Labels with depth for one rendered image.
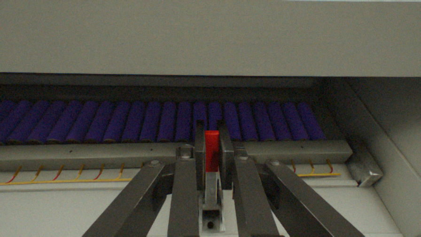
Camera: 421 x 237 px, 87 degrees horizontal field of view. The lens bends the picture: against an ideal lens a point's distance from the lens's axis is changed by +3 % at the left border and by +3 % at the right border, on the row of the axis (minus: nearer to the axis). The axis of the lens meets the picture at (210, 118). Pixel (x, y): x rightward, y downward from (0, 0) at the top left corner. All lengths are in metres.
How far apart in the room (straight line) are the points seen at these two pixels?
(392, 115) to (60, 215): 0.33
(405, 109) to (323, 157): 0.08
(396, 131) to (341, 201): 0.09
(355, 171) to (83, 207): 0.28
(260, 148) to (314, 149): 0.06
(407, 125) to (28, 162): 0.37
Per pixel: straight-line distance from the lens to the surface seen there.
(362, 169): 0.28
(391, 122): 0.28
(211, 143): 0.18
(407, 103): 0.27
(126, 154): 0.25
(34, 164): 0.29
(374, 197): 0.30
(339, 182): 0.28
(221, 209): 0.21
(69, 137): 0.29
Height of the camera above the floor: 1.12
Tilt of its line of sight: 28 degrees down
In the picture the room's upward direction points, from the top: 2 degrees clockwise
